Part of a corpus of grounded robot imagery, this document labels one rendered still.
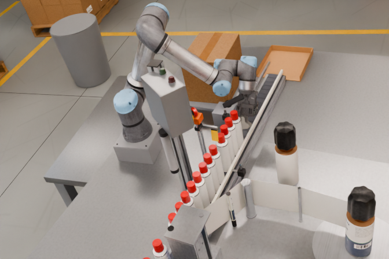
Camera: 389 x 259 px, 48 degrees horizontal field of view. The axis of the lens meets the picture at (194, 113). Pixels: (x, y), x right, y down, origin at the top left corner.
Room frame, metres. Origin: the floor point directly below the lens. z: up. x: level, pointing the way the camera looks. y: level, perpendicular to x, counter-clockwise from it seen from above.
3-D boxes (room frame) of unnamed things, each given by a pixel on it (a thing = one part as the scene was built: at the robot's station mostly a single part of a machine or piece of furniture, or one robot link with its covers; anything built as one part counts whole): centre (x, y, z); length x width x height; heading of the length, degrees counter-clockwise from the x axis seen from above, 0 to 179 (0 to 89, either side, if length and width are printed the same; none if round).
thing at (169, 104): (1.29, 0.08, 1.38); 0.17 x 0.10 x 0.19; 22
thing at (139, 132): (1.72, 0.30, 0.98); 0.15 x 0.15 x 0.10
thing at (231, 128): (1.48, -0.14, 0.98); 0.05 x 0.05 x 0.20
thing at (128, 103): (1.73, 0.30, 1.10); 0.13 x 0.12 x 0.14; 162
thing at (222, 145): (1.39, -0.09, 0.98); 0.05 x 0.05 x 0.20
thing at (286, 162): (1.25, -0.32, 1.03); 0.09 x 0.09 x 0.30
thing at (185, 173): (1.38, 0.10, 1.16); 0.04 x 0.04 x 0.67; 57
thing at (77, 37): (3.97, 0.94, 0.31); 0.46 x 0.46 x 0.62
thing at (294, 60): (2.17, -0.59, 0.85); 0.30 x 0.26 x 0.04; 147
